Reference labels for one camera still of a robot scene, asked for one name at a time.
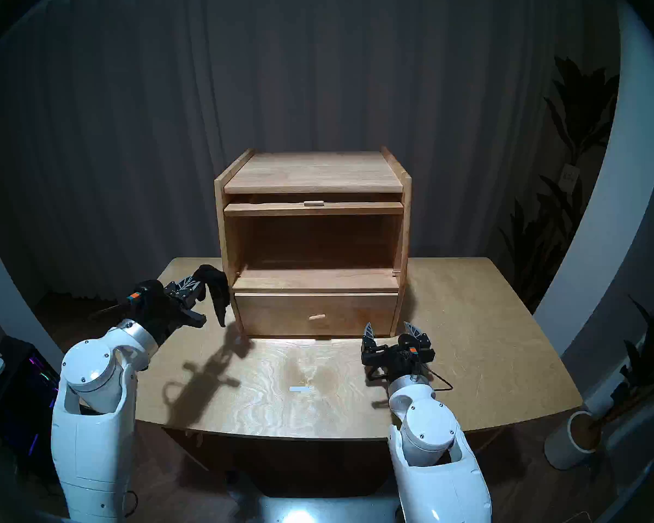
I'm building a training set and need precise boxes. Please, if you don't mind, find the dark plant in white pot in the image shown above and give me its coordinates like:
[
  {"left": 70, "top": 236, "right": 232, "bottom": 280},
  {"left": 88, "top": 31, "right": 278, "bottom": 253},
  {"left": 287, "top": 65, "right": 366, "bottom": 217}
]
[{"left": 591, "top": 285, "right": 654, "bottom": 436}]

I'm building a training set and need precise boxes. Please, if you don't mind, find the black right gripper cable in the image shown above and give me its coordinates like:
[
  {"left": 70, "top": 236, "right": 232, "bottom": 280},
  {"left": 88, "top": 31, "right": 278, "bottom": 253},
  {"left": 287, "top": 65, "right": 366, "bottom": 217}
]
[{"left": 419, "top": 363, "right": 453, "bottom": 392}]

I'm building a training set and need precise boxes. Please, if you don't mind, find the white round plant pot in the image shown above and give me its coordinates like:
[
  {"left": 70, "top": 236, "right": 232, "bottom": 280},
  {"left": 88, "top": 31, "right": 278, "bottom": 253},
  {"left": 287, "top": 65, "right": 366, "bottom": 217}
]
[{"left": 543, "top": 410, "right": 602, "bottom": 471}]

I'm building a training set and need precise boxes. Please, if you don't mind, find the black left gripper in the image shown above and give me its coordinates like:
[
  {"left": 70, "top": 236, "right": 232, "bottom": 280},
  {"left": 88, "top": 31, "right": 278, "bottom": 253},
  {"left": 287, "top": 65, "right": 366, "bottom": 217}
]
[{"left": 125, "top": 277, "right": 208, "bottom": 346}]

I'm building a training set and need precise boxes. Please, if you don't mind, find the wooden drawer with peg knob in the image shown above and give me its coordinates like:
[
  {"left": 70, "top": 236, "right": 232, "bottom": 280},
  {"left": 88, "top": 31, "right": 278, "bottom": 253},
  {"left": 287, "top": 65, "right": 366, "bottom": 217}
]
[{"left": 234, "top": 291, "right": 400, "bottom": 338}]

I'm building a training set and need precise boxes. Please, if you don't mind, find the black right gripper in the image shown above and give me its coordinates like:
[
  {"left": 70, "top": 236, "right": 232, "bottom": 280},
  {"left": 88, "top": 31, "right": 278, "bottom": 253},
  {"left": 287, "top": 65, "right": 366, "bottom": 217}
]
[{"left": 361, "top": 321, "right": 435, "bottom": 384}]

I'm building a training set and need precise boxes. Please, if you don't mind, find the black computer with coloured lights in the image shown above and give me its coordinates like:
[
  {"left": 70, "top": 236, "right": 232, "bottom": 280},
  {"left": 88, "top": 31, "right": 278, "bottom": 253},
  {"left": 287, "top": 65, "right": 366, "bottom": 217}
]
[{"left": 0, "top": 335, "right": 67, "bottom": 473}]

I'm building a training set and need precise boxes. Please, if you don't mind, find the thin black left gripper cable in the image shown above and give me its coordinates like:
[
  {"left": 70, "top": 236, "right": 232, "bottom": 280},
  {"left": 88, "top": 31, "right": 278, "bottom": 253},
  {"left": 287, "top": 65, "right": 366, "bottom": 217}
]
[{"left": 89, "top": 303, "right": 132, "bottom": 319}]

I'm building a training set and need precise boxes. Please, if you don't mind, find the black sock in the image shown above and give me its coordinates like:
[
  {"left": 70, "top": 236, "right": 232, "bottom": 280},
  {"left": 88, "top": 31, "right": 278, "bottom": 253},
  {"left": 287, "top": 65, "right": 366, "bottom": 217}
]
[{"left": 195, "top": 264, "right": 231, "bottom": 329}]

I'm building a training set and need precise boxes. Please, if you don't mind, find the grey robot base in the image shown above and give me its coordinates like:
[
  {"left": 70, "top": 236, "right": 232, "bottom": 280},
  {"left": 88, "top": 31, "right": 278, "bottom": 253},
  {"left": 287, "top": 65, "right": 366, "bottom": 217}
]
[{"left": 226, "top": 473, "right": 409, "bottom": 523}]

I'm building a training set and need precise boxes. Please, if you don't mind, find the tall dark leafy plant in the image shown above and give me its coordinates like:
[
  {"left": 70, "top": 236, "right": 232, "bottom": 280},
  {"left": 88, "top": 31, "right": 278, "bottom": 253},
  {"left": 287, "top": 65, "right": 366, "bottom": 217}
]
[{"left": 499, "top": 56, "right": 621, "bottom": 313}]

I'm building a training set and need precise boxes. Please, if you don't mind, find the grey curtain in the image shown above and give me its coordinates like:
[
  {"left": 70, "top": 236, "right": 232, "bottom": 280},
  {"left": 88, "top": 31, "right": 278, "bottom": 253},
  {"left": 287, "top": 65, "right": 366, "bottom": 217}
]
[{"left": 0, "top": 0, "right": 625, "bottom": 310}]

